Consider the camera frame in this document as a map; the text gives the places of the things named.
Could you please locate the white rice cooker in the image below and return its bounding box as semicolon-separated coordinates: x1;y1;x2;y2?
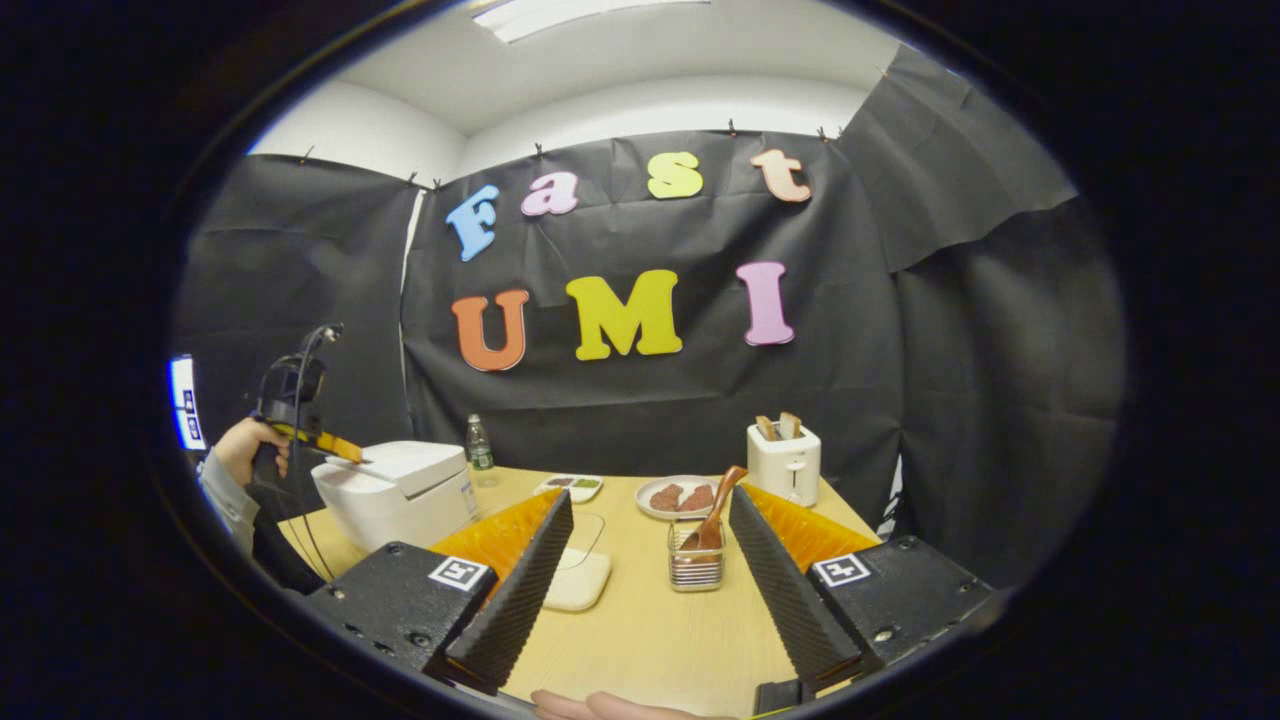
312;441;479;554

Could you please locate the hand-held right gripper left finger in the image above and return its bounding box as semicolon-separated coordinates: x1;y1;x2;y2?
298;487;575;698

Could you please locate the black cable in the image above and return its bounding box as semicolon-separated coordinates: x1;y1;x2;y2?
290;325;346;583

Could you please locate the brown wooden spoon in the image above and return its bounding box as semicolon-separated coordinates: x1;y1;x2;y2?
680;465;749;553

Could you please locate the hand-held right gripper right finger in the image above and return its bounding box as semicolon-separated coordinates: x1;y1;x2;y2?
728;484;1003;694

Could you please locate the metal wire chopstick holder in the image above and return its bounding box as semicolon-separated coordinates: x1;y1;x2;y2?
668;518;726;593

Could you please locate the clear plastic water bottle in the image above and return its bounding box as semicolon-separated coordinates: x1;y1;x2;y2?
466;414;497;488

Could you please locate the black backdrop cloth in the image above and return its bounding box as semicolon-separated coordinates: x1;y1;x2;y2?
170;42;1126;591

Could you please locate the white divided condiment dish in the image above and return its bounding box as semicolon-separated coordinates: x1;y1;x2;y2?
533;474;604;504

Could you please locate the white toaster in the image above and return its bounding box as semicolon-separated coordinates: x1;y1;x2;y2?
747;422;822;508

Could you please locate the white round plate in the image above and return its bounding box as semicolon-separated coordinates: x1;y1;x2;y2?
636;475;723;521

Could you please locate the long ceiling light panel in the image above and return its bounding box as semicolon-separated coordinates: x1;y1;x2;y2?
472;0;713;44

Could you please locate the white panel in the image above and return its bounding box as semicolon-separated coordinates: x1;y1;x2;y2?
168;354;209;453

